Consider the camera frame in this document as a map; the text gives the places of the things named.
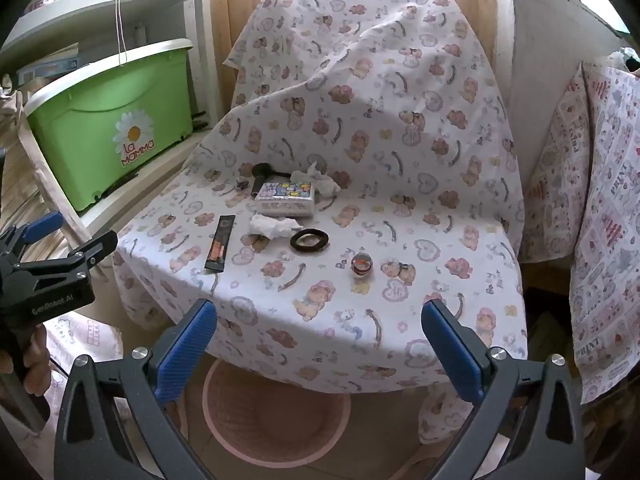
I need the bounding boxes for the black orange snack wrapper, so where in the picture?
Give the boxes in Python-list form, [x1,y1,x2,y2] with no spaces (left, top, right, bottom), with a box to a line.
[204,214,235,273]

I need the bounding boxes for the white tissue front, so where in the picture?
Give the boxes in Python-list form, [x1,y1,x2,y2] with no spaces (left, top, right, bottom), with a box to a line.
[248,214,304,240]

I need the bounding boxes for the white tissue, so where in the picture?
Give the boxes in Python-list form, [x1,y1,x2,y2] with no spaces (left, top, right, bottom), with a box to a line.
[290,162,341,198]
[248,214,304,240]

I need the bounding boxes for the black plastic spoon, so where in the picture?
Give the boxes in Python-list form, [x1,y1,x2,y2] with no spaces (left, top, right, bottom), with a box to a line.
[250,162,291,197]

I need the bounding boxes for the colourful small carton box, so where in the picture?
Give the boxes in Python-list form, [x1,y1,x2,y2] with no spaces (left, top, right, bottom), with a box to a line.
[254,182,316,218]

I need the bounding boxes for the black hair tie ring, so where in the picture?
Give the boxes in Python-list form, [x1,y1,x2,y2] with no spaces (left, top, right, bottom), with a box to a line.
[290,227,331,254]

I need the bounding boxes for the pink woven trash basket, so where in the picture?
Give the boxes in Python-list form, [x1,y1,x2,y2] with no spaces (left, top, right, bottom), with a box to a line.
[202,361,352,469]

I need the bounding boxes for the person's left hand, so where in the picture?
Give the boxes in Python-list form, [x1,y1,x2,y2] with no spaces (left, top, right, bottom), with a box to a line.
[23,324,51,396]

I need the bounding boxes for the wooden plank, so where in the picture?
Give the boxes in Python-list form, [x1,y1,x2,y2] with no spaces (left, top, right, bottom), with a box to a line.
[14,91,91,248]

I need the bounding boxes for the green plastic storage box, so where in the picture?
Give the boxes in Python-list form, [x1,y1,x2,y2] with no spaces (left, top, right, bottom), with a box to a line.
[24,38,193,211]

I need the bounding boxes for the pink print bed sheet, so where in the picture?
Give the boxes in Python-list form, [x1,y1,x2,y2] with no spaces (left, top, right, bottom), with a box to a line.
[521,63,639,403]

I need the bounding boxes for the white shelf unit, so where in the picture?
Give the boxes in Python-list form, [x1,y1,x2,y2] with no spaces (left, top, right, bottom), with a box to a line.
[1,0,224,235]

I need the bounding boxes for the bear print chair cover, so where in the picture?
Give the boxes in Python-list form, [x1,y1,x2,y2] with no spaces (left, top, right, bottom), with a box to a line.
[112,0,528,444]

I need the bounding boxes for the white cardboard panel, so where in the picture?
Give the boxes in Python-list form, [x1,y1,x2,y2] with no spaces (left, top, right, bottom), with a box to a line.
[495,0,627,183]

